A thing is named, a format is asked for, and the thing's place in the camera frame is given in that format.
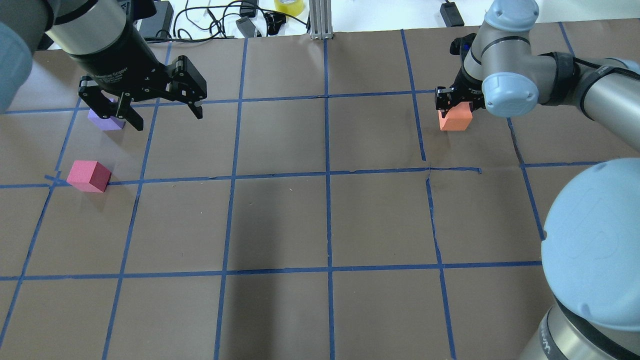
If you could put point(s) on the black power adapter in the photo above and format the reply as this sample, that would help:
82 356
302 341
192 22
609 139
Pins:
450 14

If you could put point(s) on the aluminium frame post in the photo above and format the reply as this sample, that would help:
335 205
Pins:
320 20

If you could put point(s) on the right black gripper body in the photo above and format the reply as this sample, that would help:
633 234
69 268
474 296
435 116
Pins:
466 84

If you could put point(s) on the red foam cube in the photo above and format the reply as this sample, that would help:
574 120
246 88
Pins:
89 176

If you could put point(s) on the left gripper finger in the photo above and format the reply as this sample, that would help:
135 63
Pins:
192 97
108 107

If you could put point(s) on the purple foam cube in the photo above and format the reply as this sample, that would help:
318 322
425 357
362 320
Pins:
106 124

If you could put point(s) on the yellow tape roll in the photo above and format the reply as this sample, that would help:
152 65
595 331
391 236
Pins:
290 7

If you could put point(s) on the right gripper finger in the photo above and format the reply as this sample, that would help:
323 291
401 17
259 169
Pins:
444 98

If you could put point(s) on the orange foam cube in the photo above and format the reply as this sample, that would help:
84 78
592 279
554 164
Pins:
456 119

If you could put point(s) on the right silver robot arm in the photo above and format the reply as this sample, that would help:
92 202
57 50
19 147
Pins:
590 246

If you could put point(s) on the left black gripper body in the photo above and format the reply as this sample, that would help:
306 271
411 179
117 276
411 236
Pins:
119 62

